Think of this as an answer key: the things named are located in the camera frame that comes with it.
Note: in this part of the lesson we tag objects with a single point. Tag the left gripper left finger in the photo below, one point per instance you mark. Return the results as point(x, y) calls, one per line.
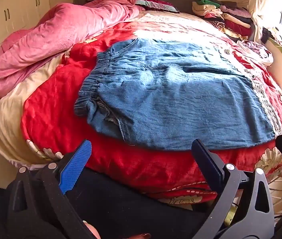
point(38, 205)

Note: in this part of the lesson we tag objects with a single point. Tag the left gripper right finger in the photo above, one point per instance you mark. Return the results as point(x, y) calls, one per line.
point(243, 207)

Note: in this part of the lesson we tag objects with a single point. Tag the blue denim pants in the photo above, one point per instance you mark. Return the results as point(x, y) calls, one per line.
point(164, 94)

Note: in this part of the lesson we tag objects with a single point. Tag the clutter on window sill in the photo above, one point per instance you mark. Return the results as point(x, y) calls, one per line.
point(272, 36)

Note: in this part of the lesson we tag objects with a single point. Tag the pile of folded clothes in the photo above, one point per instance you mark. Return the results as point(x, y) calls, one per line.
point(227, 17)

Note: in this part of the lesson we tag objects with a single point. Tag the pink quilt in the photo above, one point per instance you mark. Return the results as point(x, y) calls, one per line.
point(66, 24)

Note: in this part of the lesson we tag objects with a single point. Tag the patterned pillow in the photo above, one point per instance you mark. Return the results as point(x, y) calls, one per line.
point(155, 5)

